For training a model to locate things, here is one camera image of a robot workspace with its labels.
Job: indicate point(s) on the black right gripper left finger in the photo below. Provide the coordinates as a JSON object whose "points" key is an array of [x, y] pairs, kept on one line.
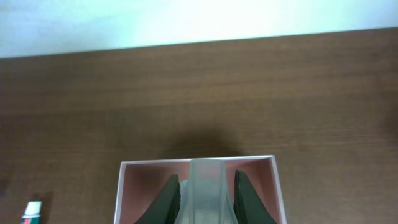
{"points": [[165, 207]]}

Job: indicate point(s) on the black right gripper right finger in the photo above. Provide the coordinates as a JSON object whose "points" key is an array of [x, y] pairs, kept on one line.
{"points": [[247, 206]]}

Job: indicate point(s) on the clear pump spray bottle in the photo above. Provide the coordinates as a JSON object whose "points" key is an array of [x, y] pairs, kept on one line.
{"points": [[206, 198]]}

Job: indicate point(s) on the white cardboard box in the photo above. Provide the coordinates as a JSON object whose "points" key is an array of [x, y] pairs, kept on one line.
{"points": [[141, 181]]}

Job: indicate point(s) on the teal toothpaste tube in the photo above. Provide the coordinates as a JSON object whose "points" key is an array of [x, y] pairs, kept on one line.
{"points": [[32, 213]]}

